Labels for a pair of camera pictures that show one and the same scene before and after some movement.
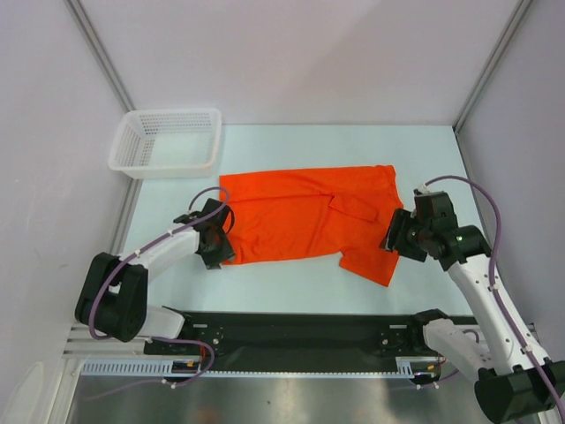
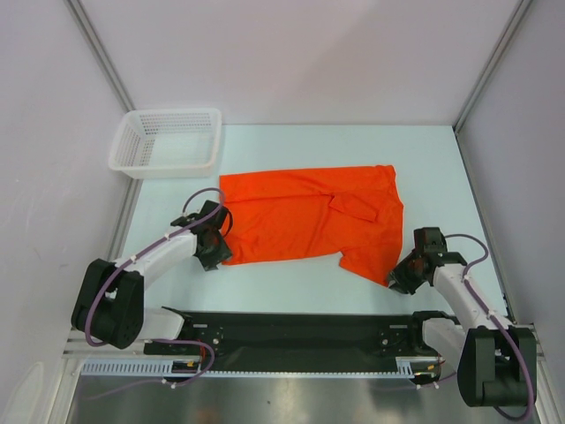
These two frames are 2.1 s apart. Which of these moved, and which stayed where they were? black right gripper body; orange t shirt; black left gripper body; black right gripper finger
Moved: black right gripper finger; black right gripper body
Stayed: orange t shirt; black left gripper body
